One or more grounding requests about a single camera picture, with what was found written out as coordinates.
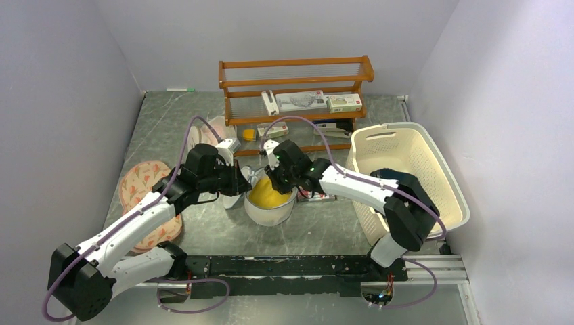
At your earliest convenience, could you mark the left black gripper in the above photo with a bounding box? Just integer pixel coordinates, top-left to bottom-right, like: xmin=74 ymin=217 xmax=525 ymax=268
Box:
xmin=198 ymin=158 xmax=252 ymax=196

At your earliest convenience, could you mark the yellow bra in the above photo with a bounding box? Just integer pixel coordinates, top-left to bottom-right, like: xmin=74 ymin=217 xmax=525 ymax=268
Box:
xmin=248 ymin=176 xmax=291 ymax=209

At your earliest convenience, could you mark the round white mesh laundry bag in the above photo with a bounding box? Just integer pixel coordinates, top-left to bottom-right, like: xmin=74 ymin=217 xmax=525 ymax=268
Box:
xmin=222 ymin=166 xmax=297 ymax=227

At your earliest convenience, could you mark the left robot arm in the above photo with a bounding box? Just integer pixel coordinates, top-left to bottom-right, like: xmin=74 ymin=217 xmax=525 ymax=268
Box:
xmin=42 ymin=139 xmax=251 ymax=322

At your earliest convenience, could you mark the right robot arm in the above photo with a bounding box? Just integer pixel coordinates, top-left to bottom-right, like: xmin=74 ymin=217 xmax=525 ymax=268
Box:
xmin=261 ymin=140 xmax=445 ymax=280

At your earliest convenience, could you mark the pink mesh laundry bag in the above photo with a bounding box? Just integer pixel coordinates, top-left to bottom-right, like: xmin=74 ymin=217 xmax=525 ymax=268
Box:
xmin=187 ymin=116 xmax=238 ymax=150

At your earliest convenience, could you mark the cream plastic laundry basket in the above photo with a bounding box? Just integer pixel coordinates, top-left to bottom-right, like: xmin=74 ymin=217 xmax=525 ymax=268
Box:
xmin=345 ymin=122 xmax=470 ymax=231

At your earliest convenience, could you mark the coloured marker pack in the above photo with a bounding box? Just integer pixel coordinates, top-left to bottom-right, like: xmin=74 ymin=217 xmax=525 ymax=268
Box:
xmin=296 ymin=188 xmax=337 ymax=202

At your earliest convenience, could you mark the yellow small block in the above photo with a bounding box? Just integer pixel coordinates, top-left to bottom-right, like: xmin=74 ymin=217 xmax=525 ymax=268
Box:
xmin=242 ymin=129 xmax=257 ymax=142

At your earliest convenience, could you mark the small white box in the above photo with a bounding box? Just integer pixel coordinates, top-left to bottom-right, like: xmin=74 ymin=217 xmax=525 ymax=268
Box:
xmin=257 ymin=121 xmax=289 ymax=142

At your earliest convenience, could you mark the orange wooden shelf rack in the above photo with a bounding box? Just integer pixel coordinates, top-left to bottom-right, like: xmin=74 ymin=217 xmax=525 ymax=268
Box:
xmin=218 ymin=55 xmax=375 ymax=139

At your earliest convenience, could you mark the blue white stapler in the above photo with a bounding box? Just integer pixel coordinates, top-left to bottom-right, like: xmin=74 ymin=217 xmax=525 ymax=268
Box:
xmin=313 ymin=118 xmax=355 ymax=139

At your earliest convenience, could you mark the flat white patterned box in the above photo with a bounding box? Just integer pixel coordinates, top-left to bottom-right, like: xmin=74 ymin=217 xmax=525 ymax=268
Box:
xmin=275 ymin=90 xmax=328 ymax=112

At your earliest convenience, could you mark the floral pink oval pad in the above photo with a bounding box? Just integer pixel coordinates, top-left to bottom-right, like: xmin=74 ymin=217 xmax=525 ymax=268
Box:
xmin=118 ymin=160 xmax=183 ymax=254

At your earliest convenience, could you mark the green white box on shelf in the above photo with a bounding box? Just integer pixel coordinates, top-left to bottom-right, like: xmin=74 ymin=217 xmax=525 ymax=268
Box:
xmin=326 ymin=93 xmax=363 ymax=114

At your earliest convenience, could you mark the green white marker pen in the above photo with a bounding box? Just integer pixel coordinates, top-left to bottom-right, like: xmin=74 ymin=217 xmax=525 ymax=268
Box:
xmin=166 ymin=87 xmax=196 ymax=93

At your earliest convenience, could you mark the dark blue garment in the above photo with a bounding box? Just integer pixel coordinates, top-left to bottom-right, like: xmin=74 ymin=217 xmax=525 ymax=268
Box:
xmin=370 ymin=168 xmax=405 ymax=181

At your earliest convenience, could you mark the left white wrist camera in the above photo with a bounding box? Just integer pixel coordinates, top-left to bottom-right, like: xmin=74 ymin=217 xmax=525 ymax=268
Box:
xmin=215 ymin=137 xmax=240 ymax=166

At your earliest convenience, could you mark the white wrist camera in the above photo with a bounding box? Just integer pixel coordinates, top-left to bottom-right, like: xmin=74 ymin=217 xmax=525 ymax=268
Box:
xmin=263 ymin=139 xmax=280 ymax=170
xmin=215 ymin=137 xmax=240 ymax=166

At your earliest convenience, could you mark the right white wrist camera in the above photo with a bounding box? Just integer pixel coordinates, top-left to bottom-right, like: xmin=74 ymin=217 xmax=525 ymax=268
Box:
xmin=263 ymin=139 xmax=280 ymax=170

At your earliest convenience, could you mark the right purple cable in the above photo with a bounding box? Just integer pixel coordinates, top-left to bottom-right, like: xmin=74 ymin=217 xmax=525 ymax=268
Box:
xmin=259 ymin=116 xmax=448 ymax=241

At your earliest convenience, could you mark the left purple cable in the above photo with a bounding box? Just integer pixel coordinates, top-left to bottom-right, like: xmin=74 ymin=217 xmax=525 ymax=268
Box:
xmin=41 ymin=115 xmax=224 ymax=323

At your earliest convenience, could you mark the black base frame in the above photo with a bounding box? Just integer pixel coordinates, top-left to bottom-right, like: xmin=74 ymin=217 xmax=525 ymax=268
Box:
xmin=166 ymin=255 xmax=407 ymax=299

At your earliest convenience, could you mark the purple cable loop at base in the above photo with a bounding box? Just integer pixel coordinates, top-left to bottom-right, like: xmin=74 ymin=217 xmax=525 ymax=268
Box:
xmin=146 ymin=277 xmax=231 ymax=315

